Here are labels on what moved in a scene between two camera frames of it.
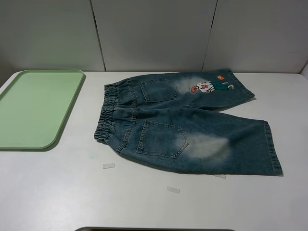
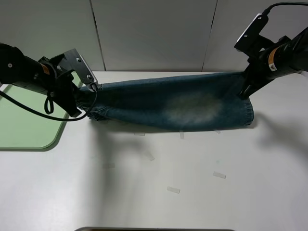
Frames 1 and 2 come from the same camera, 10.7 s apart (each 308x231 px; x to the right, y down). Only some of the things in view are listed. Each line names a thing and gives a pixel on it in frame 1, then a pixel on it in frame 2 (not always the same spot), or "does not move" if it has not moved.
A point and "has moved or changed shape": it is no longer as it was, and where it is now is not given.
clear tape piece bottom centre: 173,189 does not move
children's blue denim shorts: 162,121 has moved or changed shape
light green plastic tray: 34,107 does not move
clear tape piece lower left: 108,165 does not move
